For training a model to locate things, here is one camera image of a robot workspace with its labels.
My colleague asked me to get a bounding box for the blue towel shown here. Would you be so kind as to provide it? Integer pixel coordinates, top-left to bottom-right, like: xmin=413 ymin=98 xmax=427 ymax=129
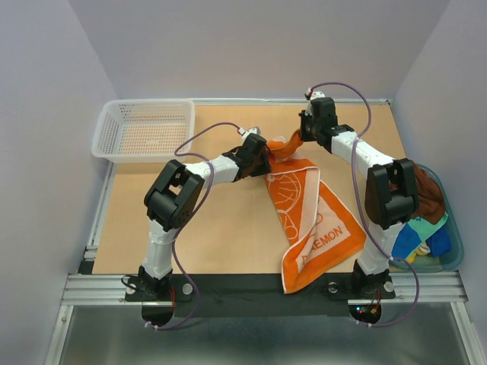
xmin=392 ymin=225 xmax=451 ymax=262

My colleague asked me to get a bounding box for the teal plastic tub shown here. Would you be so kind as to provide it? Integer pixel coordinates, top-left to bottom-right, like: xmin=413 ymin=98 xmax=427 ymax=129
xmin=412 ymin=164 xmax=464 ymax=272

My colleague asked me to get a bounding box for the brown towel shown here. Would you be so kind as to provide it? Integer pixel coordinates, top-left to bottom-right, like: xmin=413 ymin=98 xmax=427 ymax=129
xmin=387 ymin=165 xmax=446 ymax=224

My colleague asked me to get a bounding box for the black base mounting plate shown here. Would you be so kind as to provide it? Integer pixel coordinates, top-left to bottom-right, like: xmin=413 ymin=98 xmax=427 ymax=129
xmin=121 ymin=273 xmax=396 ymax=329

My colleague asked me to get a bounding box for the orange Doraemon towel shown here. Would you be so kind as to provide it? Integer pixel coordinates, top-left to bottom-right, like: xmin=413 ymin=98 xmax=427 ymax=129
xmin=265 ymin=131 xmax=366 ymax=294

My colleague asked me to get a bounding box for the white perforated plastic basket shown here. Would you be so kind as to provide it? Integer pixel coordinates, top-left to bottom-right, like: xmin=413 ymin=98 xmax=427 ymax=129
xmin=91 ymin=98 xmax=196 ymax=164

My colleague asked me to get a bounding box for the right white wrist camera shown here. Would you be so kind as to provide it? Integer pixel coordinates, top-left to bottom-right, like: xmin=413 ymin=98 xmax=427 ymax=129
xmin=304 ymin=87 xmax=326 ymax=114

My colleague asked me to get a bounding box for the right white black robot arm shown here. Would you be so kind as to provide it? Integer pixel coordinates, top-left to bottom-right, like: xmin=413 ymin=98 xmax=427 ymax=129
xmin=299 ymin=92 xmax=419 ymax=299

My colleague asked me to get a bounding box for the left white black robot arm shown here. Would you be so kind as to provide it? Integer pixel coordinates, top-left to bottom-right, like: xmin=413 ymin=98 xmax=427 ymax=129
xmin=121 ymin=129 xmax=271 ymax=302

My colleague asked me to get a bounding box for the aluminium frame rail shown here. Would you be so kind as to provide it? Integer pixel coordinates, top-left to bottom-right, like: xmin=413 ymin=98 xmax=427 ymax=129
xmin=45 ymin=163 xmax=486 ymax=364

